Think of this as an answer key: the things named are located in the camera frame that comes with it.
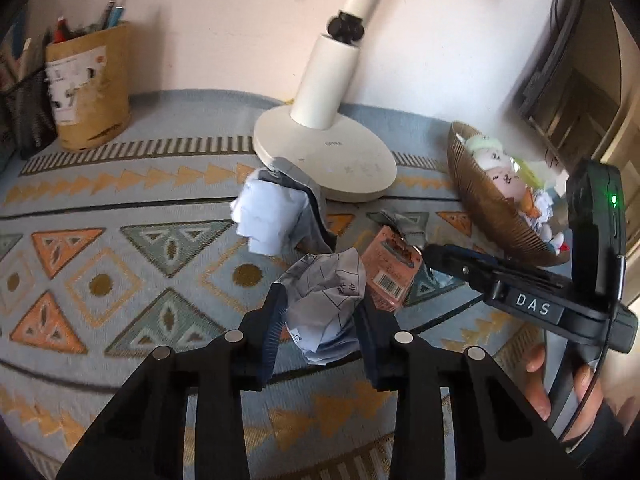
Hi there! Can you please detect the pink barcode snack packet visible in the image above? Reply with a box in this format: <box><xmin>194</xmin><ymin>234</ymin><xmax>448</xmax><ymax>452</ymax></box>
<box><xmin>361</xmin><ymin>226</ymin><xmax>422</xmax><ymax>312</ymax></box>

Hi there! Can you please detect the printed paper ball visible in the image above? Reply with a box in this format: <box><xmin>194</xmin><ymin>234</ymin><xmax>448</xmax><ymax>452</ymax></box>
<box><xmin>279</xmin><ymin>248</ymin><xmax>367</xmax><ymax>366</ymax></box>

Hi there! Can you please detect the grey white paper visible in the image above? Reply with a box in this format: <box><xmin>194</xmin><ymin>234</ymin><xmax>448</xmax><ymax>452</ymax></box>
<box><xmin>230</xmin><ymin>157</ymin><xmax>337</xmax><ymax>257</ymax></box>

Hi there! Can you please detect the person's right hand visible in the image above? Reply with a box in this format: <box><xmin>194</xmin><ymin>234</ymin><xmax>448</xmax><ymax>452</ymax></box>
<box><xmin>518</xmin><ymin>344</ymin><xmax>604</xmax><ymax>443</ymax></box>

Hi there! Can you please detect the woven brown basket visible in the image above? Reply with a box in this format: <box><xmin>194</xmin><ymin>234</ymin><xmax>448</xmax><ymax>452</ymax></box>
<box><xmin>447</xmin><ymin>122</ymin><xmax>570</xmax><ymax>266</ymax></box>

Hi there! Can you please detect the pink face plush toy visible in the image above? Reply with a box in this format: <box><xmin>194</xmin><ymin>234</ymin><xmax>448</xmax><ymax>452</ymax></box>
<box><xmin>465</xmin><ymin>134</ymin><xmax>528</xmax><ymax>211</ymax></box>

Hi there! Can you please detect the patterned woven table mat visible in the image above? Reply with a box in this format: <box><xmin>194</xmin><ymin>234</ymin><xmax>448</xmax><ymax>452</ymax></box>
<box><xmin>0</xmin><ymin>134</ymin><xmax>557</xmax><ymax>480</ymax></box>

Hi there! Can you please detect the dark wooden furniture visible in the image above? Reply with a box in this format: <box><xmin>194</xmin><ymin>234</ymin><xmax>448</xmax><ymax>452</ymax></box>
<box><xmin>518</xmin><ymin>0</ymin><xmax>625</xmax><ymax>172</ymax></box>

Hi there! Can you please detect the white desk lamp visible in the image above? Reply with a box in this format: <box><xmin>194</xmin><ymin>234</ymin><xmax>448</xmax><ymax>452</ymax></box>
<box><xmin>253</xmin><ymin>0</ymin><xmax>397</xmax><ymax>203</ymax></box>

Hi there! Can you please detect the black mesh pen holder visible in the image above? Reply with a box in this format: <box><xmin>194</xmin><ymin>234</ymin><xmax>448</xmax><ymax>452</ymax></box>
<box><xmin>1</xmin><ymin>65</ymin><xmax>58</xmax><ymax>160</ymax></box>

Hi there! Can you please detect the bamboo pen holder with label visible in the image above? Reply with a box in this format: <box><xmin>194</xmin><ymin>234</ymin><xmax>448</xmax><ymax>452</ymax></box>
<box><xmin>46</xmin><ymin>22</ymin><xmax>130</xmax><ymax>153</ymax></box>

